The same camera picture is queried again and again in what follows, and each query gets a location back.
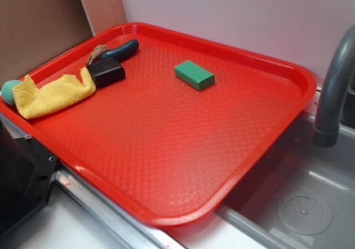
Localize green knitted ball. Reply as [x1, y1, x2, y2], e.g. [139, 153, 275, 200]
[1, 80, 22, 106]

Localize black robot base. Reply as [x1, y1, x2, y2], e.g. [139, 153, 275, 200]
[1, 123, 59, 238]

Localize red plastic tray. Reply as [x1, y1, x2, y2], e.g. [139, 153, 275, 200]
[1, 23, 316, 227]

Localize teal handled brush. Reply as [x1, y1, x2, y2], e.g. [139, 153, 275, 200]
[85, 39, 139, 66]

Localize black rectangular block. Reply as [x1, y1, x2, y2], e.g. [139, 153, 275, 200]
[87, 57, 126, 88]

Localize yellow microfiber cloth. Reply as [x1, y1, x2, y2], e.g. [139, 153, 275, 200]
[12, 68, 97, 119]

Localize grey plastic sink basin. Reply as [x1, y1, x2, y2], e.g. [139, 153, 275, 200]
[167, 96, 354, 248]

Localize grey sink faucet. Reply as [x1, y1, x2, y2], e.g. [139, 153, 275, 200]
[312, 26, 354, 148]

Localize brown cardboard panel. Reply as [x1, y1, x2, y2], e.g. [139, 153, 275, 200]
[1, 0, 126, 83]

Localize green rectangular block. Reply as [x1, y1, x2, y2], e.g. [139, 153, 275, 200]
[174, 60, 215, 91]

